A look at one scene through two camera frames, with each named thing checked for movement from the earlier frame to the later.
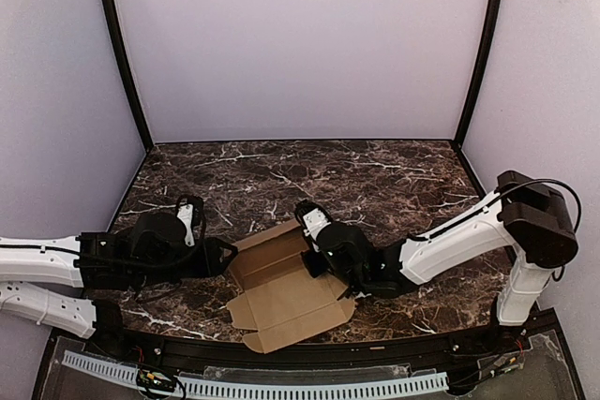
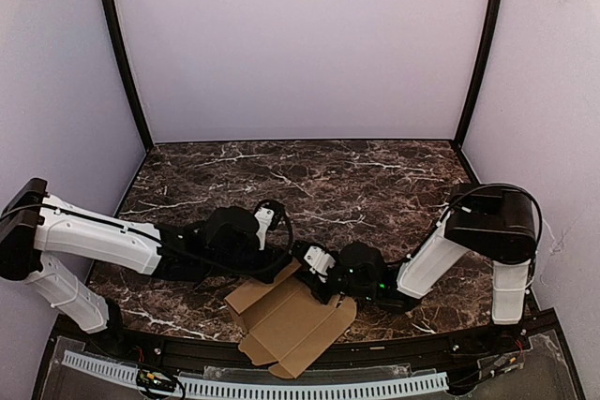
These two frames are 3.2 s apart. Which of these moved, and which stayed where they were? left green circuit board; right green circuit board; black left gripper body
Moved: black left gripper body
Stayed: right green circuit board; left green circuit board
